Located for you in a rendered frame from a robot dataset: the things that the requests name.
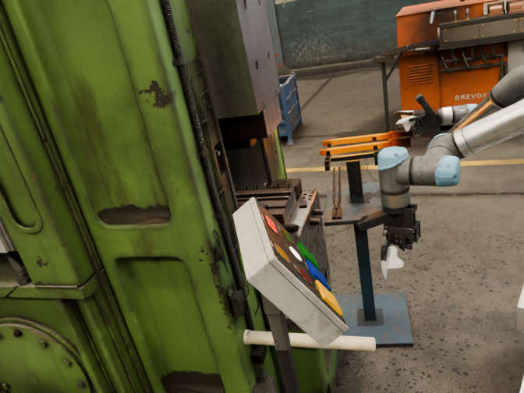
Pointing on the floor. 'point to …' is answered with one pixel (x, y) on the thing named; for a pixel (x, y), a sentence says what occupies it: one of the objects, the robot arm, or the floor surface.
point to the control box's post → (278, 323)
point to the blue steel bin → (289, 107)
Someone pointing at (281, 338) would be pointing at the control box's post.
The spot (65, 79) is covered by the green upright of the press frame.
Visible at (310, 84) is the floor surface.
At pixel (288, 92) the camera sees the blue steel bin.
